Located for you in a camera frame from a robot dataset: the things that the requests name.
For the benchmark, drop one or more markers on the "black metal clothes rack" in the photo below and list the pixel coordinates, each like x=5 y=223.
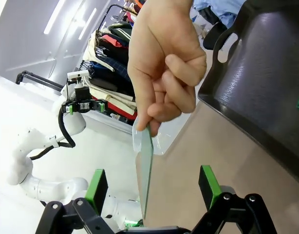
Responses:
x=120 y=6

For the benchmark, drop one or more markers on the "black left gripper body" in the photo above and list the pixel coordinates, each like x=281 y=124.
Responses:
x=82 y=95

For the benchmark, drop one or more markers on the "light blue fabric pile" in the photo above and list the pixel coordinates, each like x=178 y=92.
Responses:
x=217 y=9

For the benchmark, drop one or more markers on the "cream hanging garment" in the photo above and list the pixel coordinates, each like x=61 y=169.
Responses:
x=108 y=96

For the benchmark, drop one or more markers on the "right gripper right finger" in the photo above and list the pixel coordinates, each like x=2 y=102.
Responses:
x=209 y=185

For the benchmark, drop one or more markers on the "green striped garment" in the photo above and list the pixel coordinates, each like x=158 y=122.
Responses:
x=120 y=30

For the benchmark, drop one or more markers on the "beige hanging garment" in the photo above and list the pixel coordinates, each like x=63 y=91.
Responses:
x=91 y=46

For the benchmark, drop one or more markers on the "long ceiling light strip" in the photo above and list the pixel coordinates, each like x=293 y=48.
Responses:
x=87 y=24
x=53 y=18

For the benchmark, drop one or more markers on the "black metal tube frame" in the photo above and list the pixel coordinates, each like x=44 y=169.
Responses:
x=19 y=78

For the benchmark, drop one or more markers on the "navy plaid garment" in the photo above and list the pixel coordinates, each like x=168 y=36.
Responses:
x=110 y=69

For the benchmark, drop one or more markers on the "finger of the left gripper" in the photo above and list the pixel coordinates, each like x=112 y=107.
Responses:
x=100 y=105
x=70 y=109

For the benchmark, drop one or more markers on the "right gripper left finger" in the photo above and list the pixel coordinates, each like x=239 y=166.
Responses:
x=96 y=190

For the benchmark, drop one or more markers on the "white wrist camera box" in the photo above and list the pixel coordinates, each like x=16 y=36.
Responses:
x=77 y=75

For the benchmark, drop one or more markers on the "clear plastic container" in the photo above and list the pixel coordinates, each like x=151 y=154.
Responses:
x=161 y=143

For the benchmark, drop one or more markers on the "black hanging garment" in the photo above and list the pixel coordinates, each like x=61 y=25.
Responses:
x=115 y=53

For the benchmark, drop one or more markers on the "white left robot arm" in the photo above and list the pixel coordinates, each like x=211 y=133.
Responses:
x=54 y=187

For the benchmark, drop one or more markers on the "black plastic tray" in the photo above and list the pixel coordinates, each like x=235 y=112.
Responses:
x=261 y=73

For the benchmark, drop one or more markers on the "red hanging jacket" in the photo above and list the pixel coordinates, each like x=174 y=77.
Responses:
x=110 y=39

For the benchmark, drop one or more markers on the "person's left hand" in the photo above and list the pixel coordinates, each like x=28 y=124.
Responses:
x=161 y=44

